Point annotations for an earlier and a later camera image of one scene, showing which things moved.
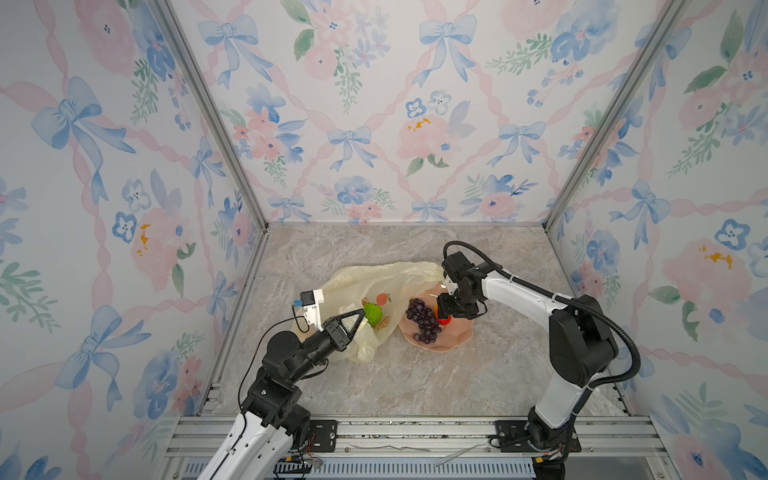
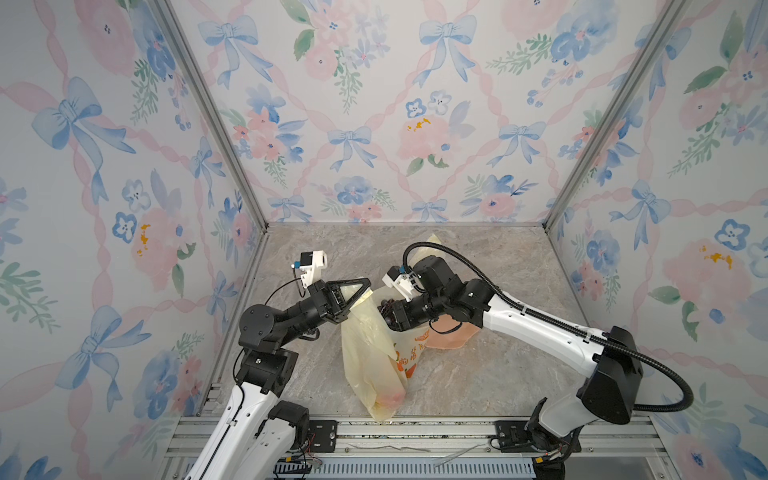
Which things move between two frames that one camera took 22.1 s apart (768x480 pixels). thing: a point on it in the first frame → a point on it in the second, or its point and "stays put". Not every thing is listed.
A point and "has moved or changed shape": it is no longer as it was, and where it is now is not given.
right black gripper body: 455,305 → 416,314
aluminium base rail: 437,447 stays put
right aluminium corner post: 662,26 stays put
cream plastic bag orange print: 388,285 has moved or changed shape
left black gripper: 336,334 → 328,304
